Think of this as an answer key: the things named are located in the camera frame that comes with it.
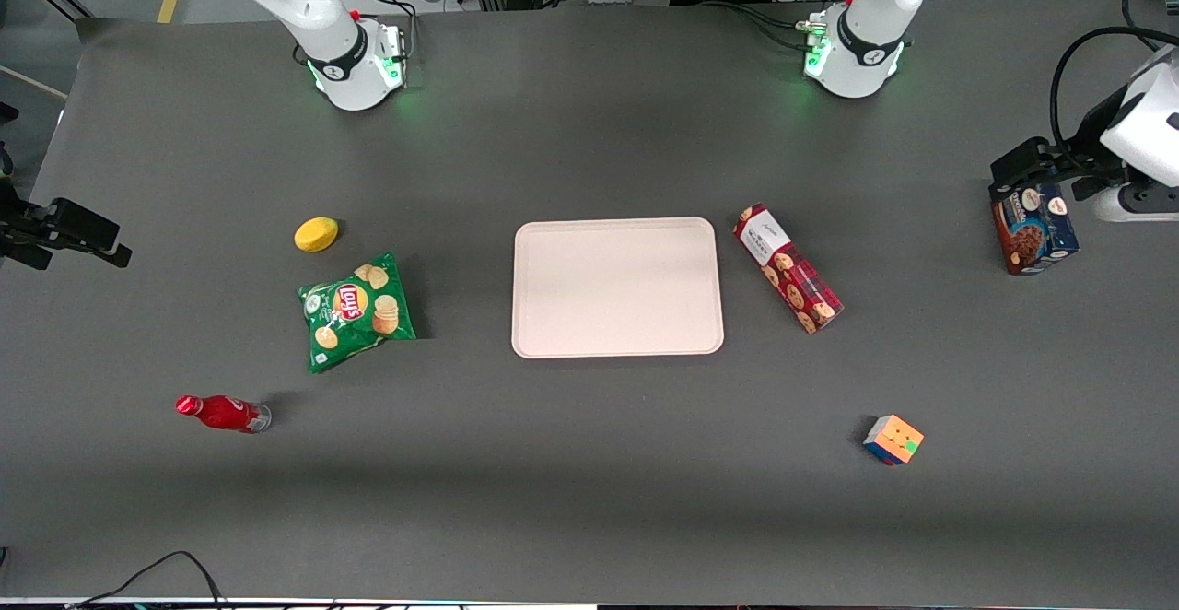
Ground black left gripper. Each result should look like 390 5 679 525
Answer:
990 131 1120 203

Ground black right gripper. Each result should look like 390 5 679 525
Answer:
0 197 133 271

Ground red tartan cookie box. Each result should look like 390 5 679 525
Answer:
733 203 845 335

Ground blue cookie box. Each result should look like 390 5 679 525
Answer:
991 182 1080 276

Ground cream plastic tray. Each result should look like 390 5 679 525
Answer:
511 217 726 359

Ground red cola bottle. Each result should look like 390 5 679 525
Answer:
175 394 273 434

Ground yellow lemon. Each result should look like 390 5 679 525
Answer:
294 217 340 253

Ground green chips bag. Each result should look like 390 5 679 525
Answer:
297 252 417 374

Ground colourful puzzle cube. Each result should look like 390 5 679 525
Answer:
862 414 925 466

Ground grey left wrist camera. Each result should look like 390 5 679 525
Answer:
1093 183 1179 224

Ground black base cables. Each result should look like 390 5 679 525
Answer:
705 0 816 51

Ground thin black cable loop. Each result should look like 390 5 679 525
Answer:
64 551 227 610

